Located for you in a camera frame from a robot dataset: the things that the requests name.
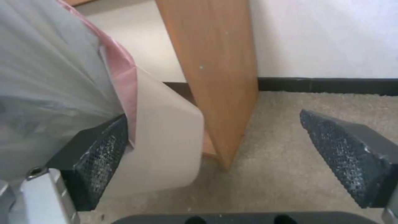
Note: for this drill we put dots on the brown wooden desk panel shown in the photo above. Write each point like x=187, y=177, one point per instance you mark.
x=217, y=77

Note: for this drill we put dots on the translucent white garbage bag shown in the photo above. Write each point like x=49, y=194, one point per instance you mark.
x=46, y=77

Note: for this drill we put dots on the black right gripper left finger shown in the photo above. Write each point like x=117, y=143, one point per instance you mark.
x=90, y=161

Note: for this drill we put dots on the black baseboard strip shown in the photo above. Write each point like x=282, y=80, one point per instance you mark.
x=323, y=85

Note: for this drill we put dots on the pink garbage bag liner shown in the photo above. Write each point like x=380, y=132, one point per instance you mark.
x=121, y=67

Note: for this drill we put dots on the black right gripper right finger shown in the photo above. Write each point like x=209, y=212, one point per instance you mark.
x=348, y=154

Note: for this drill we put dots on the white plastic trash can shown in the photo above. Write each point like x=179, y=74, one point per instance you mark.
x=161, y=130

